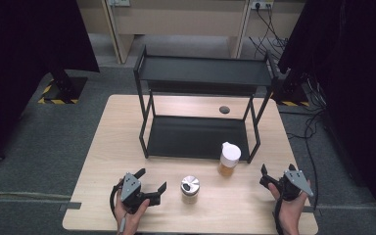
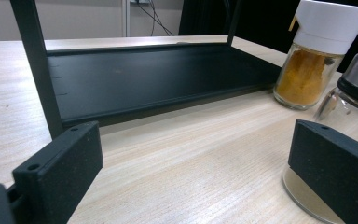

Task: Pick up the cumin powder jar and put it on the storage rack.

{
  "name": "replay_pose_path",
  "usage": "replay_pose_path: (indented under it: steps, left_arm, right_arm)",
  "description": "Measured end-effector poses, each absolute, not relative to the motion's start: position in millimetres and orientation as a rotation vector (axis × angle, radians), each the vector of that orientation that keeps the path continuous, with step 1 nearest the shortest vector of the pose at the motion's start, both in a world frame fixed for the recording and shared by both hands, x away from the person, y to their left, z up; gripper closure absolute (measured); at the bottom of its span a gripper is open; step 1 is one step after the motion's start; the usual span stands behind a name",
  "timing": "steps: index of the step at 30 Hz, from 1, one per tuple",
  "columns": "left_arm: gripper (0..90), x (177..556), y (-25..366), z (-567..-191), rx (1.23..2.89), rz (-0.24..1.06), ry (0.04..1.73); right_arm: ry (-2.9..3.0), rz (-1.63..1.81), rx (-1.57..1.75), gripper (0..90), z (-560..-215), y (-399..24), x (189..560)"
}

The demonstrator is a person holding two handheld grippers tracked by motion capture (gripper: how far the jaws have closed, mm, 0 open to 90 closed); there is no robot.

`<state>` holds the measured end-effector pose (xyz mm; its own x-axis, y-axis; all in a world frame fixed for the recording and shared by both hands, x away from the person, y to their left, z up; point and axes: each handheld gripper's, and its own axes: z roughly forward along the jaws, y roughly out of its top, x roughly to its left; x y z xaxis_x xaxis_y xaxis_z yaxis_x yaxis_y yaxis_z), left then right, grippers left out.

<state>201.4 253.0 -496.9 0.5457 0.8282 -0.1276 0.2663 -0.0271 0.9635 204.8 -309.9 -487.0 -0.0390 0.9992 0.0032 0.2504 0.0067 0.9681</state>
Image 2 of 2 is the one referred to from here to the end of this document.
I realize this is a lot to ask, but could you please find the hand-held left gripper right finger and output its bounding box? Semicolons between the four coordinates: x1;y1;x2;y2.
287;119;358;224

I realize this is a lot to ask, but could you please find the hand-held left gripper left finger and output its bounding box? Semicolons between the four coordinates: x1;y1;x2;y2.
12;120;104;224

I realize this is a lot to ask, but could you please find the white lid spice jar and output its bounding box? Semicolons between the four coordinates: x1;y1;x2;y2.
273;0;358;111

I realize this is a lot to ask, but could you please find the black metal shelf rack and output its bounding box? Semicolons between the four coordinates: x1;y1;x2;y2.
9;0;282;139

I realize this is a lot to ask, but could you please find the black cable bunch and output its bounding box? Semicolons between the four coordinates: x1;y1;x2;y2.
134;0;175;37

